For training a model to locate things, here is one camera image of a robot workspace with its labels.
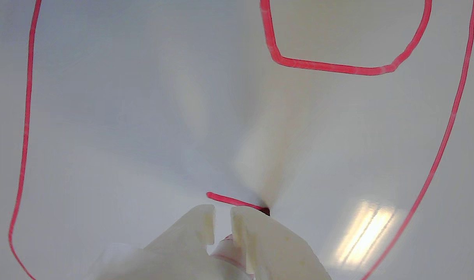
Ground red whiteboard marker pen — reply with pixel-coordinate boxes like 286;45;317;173
210;207;271;280

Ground large white whiteboard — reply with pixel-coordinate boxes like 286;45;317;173
0;0;474;280

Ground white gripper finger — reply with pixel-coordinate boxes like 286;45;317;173
231;206;332;280
116;205;226;280

